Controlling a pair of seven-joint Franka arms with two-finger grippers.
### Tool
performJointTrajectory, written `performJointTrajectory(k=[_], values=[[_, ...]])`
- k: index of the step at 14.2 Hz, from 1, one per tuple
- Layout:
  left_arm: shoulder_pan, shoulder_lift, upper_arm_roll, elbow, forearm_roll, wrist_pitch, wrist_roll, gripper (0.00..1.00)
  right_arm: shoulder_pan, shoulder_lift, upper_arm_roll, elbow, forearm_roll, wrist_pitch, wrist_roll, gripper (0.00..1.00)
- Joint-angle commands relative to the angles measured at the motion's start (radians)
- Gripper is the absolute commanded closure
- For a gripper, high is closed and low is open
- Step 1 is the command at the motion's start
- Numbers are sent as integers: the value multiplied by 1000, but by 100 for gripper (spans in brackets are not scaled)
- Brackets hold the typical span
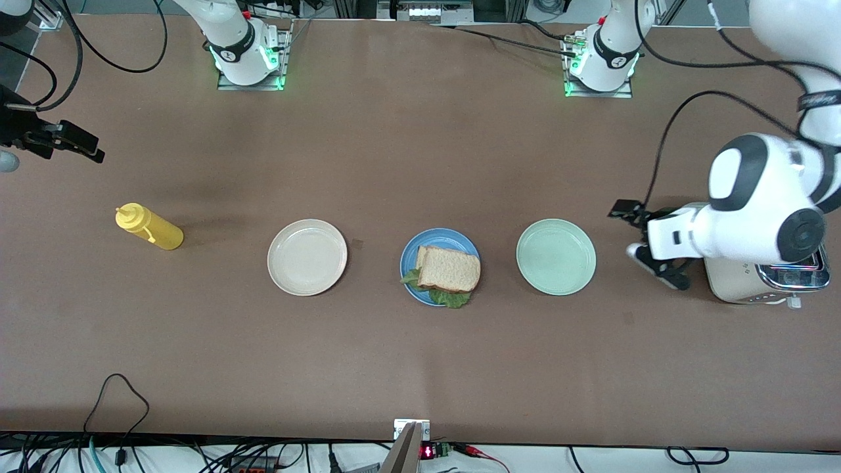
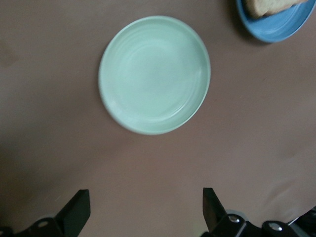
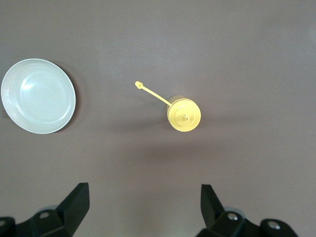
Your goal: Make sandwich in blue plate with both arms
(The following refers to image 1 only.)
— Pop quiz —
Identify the yellow squeeze bottle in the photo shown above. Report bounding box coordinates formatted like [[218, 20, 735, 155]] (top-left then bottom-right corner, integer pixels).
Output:
[[115, 202, 185, 251]]

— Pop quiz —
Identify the green lettuce leaf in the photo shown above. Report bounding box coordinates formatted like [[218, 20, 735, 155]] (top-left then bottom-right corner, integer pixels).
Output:
[[400, 266, 472, 309]]

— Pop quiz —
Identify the light green round plate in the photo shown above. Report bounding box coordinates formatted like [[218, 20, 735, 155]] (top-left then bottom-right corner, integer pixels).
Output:
[[516, 218, 597, 296]]

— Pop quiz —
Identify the blue round plate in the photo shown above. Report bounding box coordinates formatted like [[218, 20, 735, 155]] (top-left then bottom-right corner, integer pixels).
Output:
[[399, 228, 482, 307]]

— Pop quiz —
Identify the beige round plate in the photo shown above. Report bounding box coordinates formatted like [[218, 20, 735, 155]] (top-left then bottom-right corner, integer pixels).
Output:
[[267, 219, 348, 297]]

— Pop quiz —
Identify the cream and chrome toaster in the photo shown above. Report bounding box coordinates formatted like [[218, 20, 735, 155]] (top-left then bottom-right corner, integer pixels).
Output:
[[704, 244, 832, 309]]

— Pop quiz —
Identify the white device with lit panel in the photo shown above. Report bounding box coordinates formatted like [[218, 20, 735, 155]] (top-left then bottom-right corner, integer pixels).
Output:
[[378, 0, 474, 24]]

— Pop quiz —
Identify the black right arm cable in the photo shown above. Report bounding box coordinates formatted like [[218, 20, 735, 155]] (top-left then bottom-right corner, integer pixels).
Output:
[[0, 0, 168, 111]]

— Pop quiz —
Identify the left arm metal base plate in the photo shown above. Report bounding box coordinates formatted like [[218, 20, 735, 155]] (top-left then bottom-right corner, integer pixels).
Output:
[[562, 36, 635, 99]]

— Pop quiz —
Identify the black cable to arm base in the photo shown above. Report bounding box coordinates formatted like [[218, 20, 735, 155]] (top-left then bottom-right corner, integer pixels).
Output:
[[430, 20, 579, 58]]

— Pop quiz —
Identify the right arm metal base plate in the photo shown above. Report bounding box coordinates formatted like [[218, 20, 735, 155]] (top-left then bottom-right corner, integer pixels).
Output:
[[217, 26, 291, 91]]

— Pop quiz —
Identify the black coiled cable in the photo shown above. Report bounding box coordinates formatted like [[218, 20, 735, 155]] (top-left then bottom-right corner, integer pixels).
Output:
[[667, 447, 730, 465]]

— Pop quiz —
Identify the thin black looped cable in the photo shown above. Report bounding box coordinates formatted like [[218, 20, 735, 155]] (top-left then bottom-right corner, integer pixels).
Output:
[[82, 373, 150, 434]]

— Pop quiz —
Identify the red clip lead wire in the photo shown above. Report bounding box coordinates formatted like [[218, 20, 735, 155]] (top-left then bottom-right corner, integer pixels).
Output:
[[453, 443, 510, 472]]

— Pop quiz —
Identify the small metal edge bracket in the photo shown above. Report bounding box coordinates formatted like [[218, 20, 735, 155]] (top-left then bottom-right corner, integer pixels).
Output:
[[394, 418, 431, 441]]

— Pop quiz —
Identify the grey metal camera pole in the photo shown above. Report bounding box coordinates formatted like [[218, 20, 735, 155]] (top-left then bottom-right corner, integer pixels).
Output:
[[380, 422, 422, 473]]

